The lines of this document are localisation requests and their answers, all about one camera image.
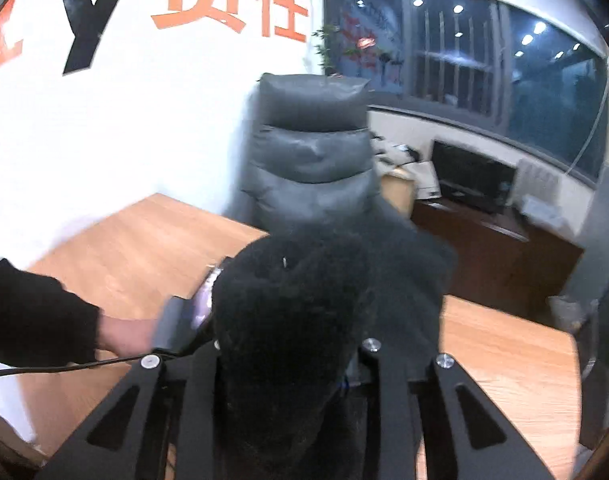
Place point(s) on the light wooden cabinet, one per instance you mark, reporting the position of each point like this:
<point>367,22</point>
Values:
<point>399,192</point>

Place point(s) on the green potted plant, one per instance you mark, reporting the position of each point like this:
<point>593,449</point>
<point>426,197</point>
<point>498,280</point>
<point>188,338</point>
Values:
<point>334,50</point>

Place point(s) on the person's left hand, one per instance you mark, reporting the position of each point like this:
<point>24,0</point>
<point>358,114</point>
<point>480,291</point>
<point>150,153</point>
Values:
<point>127,335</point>

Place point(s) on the black microwave oven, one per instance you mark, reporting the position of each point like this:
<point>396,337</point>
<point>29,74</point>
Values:
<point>472,175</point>

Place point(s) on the person's left forearm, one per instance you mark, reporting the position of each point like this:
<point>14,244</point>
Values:
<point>34,310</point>

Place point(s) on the white cloth pile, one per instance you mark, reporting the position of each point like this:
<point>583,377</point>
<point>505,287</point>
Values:
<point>419,175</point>

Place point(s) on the large dark window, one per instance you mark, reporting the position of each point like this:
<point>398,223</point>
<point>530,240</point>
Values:
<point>484,60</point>

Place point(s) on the dark wooden desk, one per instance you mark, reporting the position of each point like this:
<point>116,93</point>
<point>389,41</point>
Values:
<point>494,260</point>

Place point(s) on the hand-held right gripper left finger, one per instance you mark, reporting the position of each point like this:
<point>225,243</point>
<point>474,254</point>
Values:
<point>199,400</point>

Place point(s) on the white radiator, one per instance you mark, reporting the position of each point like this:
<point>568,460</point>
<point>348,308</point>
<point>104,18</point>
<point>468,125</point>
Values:
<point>539,177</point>

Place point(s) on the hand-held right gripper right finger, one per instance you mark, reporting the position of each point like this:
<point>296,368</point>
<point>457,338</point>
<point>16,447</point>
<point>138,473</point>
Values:
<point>384,385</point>

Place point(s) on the black fleece garment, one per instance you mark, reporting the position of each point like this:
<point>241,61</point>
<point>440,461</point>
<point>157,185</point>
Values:
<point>309,310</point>

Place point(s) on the grey leather office chair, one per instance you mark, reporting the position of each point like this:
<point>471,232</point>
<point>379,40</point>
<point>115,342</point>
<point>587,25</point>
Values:
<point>309,160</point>

